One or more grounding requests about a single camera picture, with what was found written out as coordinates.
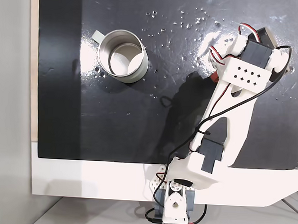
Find pale green metal-lined cup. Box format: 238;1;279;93
89;28;152;85

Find black glossy table mat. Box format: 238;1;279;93
30;0;298;172

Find grey table clamp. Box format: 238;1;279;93
153;187;197;221

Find beige wooden board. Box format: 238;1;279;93
23;0;46;142

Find black camera cable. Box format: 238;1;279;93
152;39;293;215

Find black oval camera box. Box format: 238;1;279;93
256;27;279;51

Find red and black wire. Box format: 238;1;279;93
187;203;208;224

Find black power cable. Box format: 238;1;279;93
144;206;166;224

